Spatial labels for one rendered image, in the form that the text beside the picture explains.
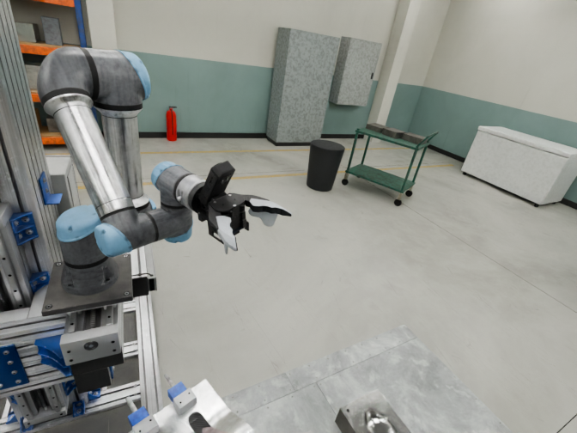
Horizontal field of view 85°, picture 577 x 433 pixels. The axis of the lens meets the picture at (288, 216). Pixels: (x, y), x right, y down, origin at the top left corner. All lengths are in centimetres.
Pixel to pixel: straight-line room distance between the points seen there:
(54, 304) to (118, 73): 65
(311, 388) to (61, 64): 110
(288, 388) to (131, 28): 529
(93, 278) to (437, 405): 115
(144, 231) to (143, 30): 510
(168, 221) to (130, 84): 36
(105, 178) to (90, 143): 8
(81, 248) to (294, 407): 77
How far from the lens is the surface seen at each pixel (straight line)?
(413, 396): 128
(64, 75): 87
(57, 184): 143
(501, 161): 677
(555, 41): 766
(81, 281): 109
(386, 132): 470
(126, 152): 98
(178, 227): 81
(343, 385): 121
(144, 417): 104
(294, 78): 600
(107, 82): 91
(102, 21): 542
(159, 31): 578
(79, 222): 102
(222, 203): 65
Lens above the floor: 177
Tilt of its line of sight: 29 degrees down
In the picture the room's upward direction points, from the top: 10 degrees clockwise
